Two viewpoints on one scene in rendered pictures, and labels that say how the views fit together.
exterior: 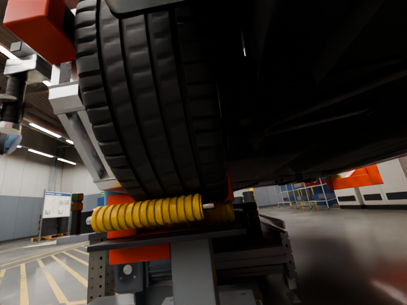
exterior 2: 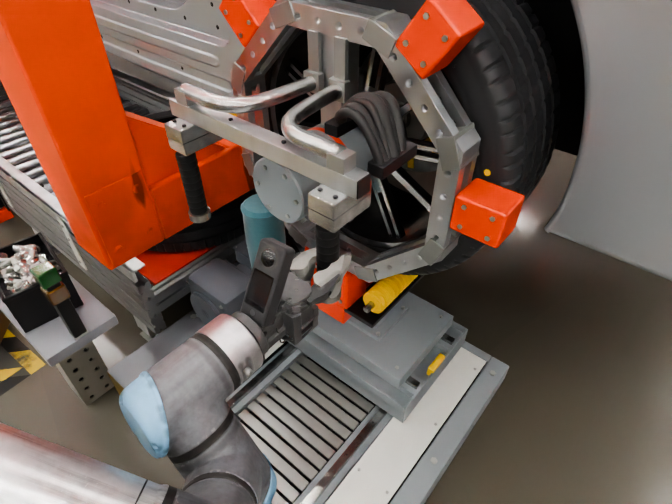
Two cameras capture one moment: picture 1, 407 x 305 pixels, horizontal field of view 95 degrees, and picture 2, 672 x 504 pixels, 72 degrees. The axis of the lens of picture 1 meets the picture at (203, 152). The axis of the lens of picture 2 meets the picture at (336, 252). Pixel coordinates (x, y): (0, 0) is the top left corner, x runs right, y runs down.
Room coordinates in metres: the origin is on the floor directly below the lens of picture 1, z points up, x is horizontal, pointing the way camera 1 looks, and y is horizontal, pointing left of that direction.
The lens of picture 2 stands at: (0.09, 0.91, 1.32)
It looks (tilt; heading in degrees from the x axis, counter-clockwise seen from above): 41 degrees down; 305
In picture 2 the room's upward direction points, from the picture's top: straight up
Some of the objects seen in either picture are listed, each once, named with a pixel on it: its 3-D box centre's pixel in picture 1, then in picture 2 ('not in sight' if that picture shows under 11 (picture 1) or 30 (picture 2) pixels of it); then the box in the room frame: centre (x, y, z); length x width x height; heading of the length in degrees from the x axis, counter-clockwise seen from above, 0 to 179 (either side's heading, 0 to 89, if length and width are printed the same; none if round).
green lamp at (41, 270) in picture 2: (77, 196); (46, 275); (0.99, 0.69, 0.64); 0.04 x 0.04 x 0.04; 86
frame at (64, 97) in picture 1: (131, 112); (338, 154); (0.57, 0.23, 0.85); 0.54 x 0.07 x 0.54; 176
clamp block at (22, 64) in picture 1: (29, 69); (340, 198); (0.41, 0.45, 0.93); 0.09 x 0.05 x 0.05; 86
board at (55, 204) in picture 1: (57, 213); not in sight; (7.98, 6.39, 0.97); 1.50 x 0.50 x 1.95; 179
